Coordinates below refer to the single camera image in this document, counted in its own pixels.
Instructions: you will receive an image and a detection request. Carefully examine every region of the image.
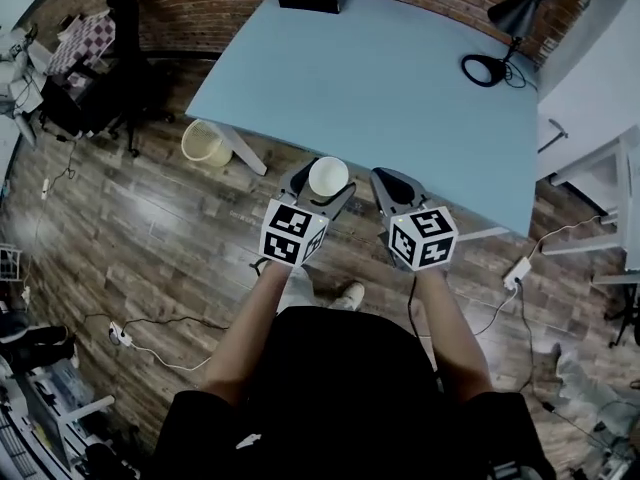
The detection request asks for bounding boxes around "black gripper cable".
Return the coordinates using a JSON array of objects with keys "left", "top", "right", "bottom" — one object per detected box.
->
[{"left": 407, "top": 275, "right": 420, "bottom": 340}]

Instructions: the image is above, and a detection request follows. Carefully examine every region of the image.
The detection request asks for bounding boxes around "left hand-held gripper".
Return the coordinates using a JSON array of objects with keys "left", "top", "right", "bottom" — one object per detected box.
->
[{"left": 258, "top": 159, "right": 358, "bottom": 269}]

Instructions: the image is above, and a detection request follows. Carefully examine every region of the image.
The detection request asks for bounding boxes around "white desk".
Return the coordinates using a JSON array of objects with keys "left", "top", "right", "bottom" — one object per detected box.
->
[{"left": 539, "top": 122, "right": 640, "bottom": 289}]

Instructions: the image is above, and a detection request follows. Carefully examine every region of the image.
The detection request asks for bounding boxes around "white metal shelf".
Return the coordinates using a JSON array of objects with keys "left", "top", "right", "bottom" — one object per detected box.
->
[{"left": 0, "top": 367, "right": 117, "bottom": 480}]

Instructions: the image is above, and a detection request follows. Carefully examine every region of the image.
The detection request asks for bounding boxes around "person's right forearm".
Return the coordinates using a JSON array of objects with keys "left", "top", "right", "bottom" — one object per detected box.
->
[{"left": 413, "top": 267, "right": 495, "bottom": 405}]

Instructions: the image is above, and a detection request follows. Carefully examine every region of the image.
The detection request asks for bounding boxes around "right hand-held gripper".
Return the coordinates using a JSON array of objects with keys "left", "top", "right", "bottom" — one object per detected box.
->
[{"left": 370, "top": 166, "right": 459, "bottom": 273}]

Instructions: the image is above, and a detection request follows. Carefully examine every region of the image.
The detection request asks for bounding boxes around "person's left forearm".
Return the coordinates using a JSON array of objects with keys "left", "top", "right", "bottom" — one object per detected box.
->
[{"left": 202, "top": 262, "right": 294, "bottom": 409}]

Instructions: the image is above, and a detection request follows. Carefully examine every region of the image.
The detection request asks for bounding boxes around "grey T-shaped tool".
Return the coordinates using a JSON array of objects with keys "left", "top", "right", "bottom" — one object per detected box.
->
[{"left": 537, "top": 117, "right": 570, "bottom": 155}]

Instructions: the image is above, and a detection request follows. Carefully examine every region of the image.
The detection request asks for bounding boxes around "person's black shirt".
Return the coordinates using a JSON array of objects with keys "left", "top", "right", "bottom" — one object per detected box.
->
[{"left": 154, "top": 306, "right": 556, "bottom": 480}]

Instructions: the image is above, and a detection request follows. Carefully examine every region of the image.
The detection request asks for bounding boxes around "person's left leg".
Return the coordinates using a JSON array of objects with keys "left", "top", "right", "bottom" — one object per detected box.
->
[{"left": 284, "top": 266, "right": 317, "bottom": 315}]

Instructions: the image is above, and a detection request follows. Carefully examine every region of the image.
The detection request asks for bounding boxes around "clear plastic storage box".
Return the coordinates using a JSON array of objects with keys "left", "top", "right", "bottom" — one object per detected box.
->
[{"left": 47, "top": 362, "right": 97, "bottom": 419}]

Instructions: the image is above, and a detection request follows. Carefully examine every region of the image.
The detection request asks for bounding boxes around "black office chair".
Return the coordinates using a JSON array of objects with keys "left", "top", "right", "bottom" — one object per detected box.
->
[{"left": 38, "top": 0, "right": 176, "bottom": 159}]

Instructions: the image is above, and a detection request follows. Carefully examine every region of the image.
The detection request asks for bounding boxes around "checkered cloth table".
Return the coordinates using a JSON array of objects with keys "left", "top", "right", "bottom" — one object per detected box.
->
[{"left": 44, "top": 10, "right": 117, "bottom": 77}]

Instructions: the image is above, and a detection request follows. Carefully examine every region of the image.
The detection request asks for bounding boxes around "light blue table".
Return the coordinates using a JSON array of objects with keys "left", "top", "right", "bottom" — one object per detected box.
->
[{"left": 184, "top": 0, "right": 539, "bottom": 245}]

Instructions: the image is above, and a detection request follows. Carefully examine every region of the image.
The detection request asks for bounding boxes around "cream wastebasket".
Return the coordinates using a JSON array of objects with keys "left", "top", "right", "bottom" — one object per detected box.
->
[{"left": 180, "top": 118, "right": 235, "bottom": 168}]

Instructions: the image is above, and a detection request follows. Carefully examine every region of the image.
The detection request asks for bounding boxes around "black desk lamp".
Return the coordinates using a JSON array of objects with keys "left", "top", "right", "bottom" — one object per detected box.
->
[{"left": 460, "top": 0, "right": 567, "bottom": 89}]

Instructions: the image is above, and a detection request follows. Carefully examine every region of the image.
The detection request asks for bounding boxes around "person's right white shoe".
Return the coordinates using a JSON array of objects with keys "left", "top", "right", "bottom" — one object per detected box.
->
[{"left": 329, "top": 281, "right": 366, "bottom": 312}]

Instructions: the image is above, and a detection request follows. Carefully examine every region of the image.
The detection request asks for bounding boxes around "white paper cup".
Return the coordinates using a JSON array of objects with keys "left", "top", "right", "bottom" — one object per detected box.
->
[{"left": 307, "top": 155, "right": 350, "bottom": 200}]

